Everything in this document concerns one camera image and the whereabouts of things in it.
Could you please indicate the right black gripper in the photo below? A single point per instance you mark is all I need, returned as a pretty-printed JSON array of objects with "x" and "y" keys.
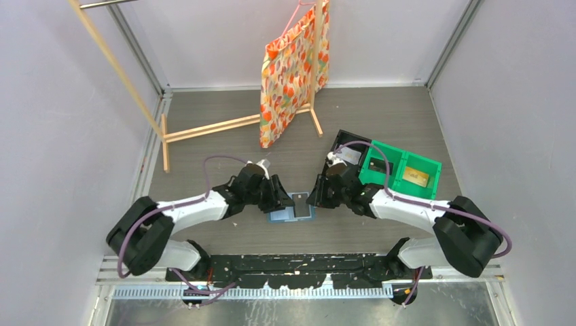
[{"x": 318, "y": 197}]

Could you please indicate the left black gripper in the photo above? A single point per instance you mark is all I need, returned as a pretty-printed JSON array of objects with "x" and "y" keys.
[{"x": 278, "y": 198}]

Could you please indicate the white card with stripe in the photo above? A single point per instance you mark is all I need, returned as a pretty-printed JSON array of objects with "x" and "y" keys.
[{"x": 349, "y": 155}]

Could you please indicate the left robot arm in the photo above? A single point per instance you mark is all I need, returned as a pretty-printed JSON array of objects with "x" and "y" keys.
[{"x": 142, "y": 238}]

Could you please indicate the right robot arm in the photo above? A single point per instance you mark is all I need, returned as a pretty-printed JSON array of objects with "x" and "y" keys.
[{"x": 460, "y": 235}]

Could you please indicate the gold card in bin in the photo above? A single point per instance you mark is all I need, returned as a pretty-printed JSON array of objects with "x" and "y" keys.
[{"x": 416, "y": 177}]

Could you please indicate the black plastic bin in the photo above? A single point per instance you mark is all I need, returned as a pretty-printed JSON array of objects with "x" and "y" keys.
[{"x": 354, "y": 141}]

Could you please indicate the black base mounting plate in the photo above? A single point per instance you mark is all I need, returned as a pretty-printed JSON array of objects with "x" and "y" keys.
[{"x": 302, "y": 271}]

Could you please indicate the green plastic bin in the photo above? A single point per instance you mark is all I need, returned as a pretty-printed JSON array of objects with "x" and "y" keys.
[{"x": 401, "y": 159}]

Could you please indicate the floral orange fabric bag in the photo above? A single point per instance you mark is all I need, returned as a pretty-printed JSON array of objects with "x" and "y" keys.
[{"x": 295, "y": 68}]

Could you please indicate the wooden clothes rack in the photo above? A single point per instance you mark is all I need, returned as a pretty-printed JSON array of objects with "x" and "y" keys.
[{"x": 159, "y": 126}]

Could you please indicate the pink clothes hanger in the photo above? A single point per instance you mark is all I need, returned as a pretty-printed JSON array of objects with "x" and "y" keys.
[{"x": 300, "y": 9}]

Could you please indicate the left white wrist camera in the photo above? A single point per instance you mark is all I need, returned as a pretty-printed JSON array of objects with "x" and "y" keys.
[{"x": 262, "y": 167}]

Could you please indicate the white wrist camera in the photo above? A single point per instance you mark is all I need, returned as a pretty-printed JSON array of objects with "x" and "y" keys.
[
  {"x": 262, "y": 167},
  {"x": 332, "y": 159}
]

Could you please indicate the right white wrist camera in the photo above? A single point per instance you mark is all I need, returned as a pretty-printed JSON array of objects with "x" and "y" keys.
[{"x": 332, "y": 159}]

